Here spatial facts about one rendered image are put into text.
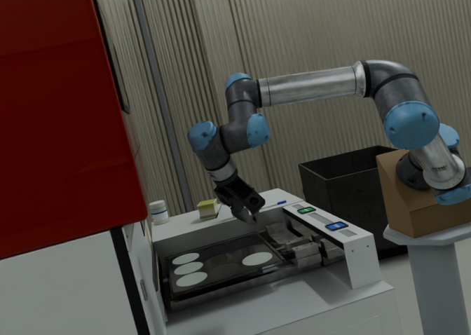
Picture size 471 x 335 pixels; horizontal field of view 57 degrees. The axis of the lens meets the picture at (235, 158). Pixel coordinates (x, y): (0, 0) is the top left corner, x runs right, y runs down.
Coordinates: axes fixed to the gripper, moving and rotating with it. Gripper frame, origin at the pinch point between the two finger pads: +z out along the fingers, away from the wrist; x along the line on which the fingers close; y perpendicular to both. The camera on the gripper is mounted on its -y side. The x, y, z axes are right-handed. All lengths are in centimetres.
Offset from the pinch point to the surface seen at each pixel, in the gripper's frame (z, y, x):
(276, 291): 22.5, -5.3, 7.5
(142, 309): -25.8, -18.6, 36.6
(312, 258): 24.5, -6.1, -8.2
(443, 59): 208, 161, -351
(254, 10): 73, 269, -215
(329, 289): 22.4, -18.3, -2.3
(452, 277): 60, -30, -42
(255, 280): 22.6, 3.2, 8.9
